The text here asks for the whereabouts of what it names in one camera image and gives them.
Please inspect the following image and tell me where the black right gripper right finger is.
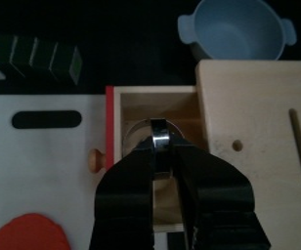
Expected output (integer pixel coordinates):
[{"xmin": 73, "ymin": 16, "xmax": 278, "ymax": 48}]
[{"xmin": 171, "ymin": 136, "xmax": 272, "ymax": 250}]

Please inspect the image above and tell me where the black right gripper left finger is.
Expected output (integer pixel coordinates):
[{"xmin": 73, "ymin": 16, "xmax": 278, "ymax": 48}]
[{"xmin": 88, "ymin": 136, "xmax": 156, "ymax": 250}]

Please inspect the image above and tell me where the round metal dough cutter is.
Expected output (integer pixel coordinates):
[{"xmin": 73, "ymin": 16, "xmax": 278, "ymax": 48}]
[{"xmin": 124, "ymin": 117, "xmax": 187, "ymax": 181}]

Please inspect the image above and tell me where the red play dough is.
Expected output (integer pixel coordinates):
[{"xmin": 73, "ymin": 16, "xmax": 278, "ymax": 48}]
[{"xmin": 0, "ymin": 212, "xmax": 72, "ymax": 250}]

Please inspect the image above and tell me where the wooden drawer with red front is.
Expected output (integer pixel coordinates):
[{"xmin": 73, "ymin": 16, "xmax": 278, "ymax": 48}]
[{"xmin": 88, "ymin": 85, "xmax": 209, "ymax": 234}]

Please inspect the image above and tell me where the white cutting board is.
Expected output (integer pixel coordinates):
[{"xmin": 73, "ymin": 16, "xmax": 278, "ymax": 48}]
[{"xmin": 0, "ymin": 94, "xmax": 108, "ymax": 250}]

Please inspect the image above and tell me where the light wooden toy cabinet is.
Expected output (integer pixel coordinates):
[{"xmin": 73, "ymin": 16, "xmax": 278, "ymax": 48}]
[{"xmin": 195, "ymin": 59, "xmax": 301, "ymax": 250}]

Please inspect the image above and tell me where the green white striped toy block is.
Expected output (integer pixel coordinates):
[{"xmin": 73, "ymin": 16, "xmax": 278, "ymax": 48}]
[{"xmin": 0, "ymin": 33, "xmax": 84, "ymax": 87}]

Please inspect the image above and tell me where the light blue toy pot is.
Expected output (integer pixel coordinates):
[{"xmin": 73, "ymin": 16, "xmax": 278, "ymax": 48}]
[{"xmin": 176, "ymin": 0, "xmax": 298, "ymax": 62}]

